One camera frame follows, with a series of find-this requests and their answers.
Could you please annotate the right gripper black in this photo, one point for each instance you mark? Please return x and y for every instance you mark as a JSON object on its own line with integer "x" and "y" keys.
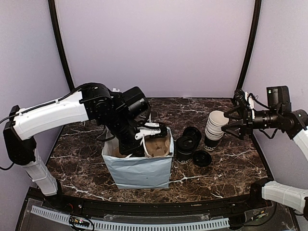
{"x": 245, "y": 123}

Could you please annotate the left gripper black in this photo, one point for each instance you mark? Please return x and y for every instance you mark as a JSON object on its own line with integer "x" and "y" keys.
{"x": 129, "y": 150}

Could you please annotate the brown cardboard cup carrier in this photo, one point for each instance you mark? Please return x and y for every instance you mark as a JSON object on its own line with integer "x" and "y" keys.
{"x": 153, "y": 147}

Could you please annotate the light blue paper bag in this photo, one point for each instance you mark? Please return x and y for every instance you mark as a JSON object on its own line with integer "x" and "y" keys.
{"x": 139, "y": 172}

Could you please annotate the black paper coffee cup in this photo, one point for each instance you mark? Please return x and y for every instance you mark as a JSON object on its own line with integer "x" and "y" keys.
{"x": 184, "y": 155}

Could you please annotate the black plastic cup lid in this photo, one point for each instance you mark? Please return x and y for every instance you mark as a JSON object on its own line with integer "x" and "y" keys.
{"x": 186, "y": 144}

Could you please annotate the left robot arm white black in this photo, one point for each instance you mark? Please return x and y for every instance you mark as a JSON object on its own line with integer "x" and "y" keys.
{"x": 91, "y": 101}

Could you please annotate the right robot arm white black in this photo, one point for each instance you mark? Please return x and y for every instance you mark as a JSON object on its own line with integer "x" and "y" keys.
{"x": 278, "y": 116}

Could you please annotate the stack of paper coffee cups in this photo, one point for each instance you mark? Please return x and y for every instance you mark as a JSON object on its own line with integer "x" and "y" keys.
{"x": 213, "y": 129}

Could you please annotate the stack of black lids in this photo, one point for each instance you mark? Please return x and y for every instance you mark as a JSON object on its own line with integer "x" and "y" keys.
{"x": 194, "y": 133}

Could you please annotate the black plastic lid on table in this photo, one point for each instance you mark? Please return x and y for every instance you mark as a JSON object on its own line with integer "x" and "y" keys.
{"x": 202, "y": 158}

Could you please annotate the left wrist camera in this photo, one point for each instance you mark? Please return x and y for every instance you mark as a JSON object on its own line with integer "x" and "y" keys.
{"x": 153, "y": 130}

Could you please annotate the black front frame rail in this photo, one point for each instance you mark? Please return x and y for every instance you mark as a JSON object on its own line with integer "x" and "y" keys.
{"x": 189, "y": 198}

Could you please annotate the white slotted cable duct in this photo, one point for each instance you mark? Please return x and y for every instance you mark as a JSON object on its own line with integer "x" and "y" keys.
{"x": 79, "y": 223}

